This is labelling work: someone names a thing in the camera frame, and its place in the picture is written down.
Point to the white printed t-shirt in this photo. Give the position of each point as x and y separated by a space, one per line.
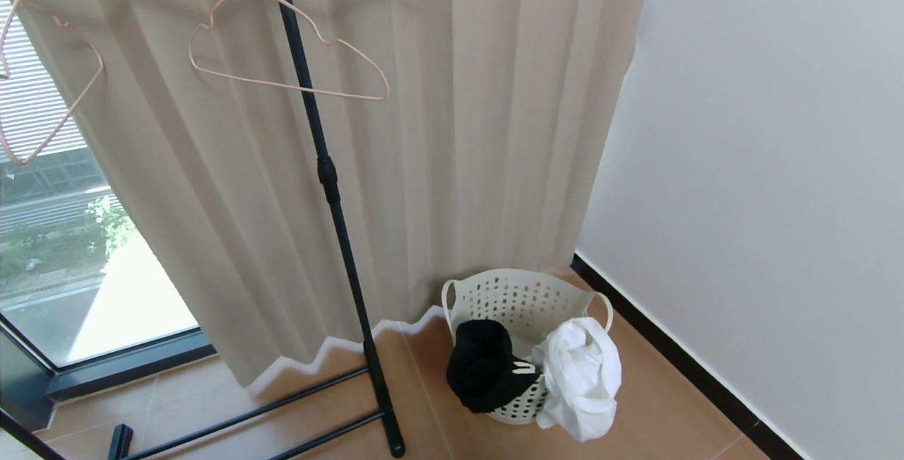
583 375

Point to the white laundry basket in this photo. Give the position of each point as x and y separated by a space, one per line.
515 297

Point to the black clothes rack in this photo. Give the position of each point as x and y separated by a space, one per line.
330 184

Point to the pink clothes hanger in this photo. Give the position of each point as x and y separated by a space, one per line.
63 114
247 78

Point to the beige curtain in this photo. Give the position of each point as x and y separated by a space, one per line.
438 128

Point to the black garment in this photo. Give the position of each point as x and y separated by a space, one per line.
487 368

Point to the window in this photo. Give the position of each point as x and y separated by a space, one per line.
63 283

